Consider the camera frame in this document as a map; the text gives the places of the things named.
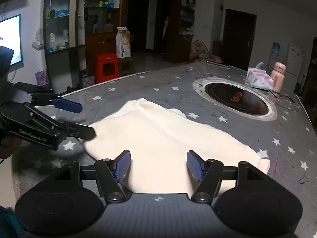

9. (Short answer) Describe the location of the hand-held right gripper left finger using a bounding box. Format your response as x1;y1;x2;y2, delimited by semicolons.
51;150;131;202

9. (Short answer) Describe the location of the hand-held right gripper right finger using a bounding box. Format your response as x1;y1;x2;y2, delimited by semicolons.
186;150;269;202

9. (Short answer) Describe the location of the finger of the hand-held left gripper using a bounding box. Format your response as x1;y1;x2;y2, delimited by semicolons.
65;123;96;140
15;83;83;114

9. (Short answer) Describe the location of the cream sweater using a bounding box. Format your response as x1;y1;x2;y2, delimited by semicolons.
83;98;270;195

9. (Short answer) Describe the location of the purple bag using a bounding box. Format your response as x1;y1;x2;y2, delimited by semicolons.
35;70;49;86

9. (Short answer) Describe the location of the red plastic stool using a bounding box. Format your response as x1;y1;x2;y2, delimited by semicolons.
95;53;121;84

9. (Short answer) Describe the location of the round black induction cooktop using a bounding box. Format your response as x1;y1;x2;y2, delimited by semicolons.
193;78;278;121

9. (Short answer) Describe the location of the printed paper sack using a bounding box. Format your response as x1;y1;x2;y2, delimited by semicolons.
116;27;132;59

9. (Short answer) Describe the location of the flat screen television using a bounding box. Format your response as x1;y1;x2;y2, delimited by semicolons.
0;14;24;67

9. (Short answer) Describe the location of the glass door cabinet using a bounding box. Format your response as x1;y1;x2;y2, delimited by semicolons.
44;0;85;53

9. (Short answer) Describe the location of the dark wooden cupboard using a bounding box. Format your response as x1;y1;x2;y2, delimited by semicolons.
82;0;130;75

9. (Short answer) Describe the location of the grey star-print table cover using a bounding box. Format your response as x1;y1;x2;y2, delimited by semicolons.
12;61;317;238

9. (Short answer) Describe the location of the person's teal clothing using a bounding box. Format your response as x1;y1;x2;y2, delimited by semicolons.
0;203;25;238

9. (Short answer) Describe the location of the metal strip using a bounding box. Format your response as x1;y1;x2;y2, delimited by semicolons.
206;60;230;68

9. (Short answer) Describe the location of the soft tissue pack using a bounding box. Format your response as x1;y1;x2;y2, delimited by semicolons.
247;63;274;90

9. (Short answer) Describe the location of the floor fan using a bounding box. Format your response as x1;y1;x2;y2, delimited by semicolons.
189;40;211;63

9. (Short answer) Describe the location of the pink thermos bottle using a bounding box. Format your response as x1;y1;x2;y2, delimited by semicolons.
270;62;287;94

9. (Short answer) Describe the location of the dark wooden door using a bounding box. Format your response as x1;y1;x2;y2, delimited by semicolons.
222;9;257;69

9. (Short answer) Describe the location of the water dispenser with blue bottle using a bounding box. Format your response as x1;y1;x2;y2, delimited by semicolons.
269;42;282;68

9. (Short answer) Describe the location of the wooden open shelf unit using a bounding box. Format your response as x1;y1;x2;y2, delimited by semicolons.
170;0;197;63

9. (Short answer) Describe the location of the white refrigerator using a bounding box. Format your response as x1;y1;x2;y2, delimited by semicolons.
285;43;306;92

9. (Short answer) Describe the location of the black cable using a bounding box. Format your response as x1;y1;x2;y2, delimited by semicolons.
270;90;303;105

